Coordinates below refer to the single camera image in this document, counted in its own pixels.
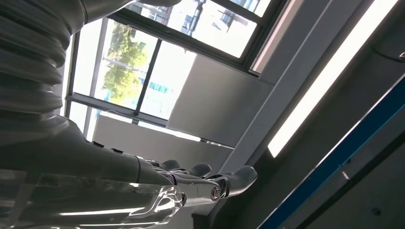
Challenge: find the blue glass building outside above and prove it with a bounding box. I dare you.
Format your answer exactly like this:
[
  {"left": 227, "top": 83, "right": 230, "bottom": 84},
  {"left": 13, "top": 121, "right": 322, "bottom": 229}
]
[{"left": 149, "top": 81, "right": 171, "bottom": 94}]

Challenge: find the black window frame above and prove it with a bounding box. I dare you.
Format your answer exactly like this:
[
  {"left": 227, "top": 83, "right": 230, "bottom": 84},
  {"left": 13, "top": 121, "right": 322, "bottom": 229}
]
[{"left": 60, "top": 0, "right": 286, "bottom": 127}]

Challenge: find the long ceiling light strip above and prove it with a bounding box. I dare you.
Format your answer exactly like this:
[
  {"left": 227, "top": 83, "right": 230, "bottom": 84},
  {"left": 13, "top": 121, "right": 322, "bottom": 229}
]
[{"left": 268, "top": 0, "right": 400, "bottom": 159}]

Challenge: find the blue frame beam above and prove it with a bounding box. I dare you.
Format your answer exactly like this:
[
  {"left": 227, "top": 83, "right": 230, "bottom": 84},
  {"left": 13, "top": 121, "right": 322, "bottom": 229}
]
[{"left": 257, "top": 74, "right": 405, "bottom": 229}]

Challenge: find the pale window blind rail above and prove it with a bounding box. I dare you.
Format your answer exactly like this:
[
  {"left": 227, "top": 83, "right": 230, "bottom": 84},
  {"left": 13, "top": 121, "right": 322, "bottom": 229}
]
[{"left": 251, "top": 0, "right": 299, "bottom": 74}]

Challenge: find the pale building outside window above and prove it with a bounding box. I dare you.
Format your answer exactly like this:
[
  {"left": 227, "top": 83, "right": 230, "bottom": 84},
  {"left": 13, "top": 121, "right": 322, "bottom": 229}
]
[{"left": 168, "top": 0, "right": 257, "bottom": 58}]

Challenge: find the green tree outside window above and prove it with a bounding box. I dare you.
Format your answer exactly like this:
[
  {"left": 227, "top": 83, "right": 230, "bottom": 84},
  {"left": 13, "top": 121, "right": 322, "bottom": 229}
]
[{"left": 103, "top": 22, "right": 149, "bottom": 102}]

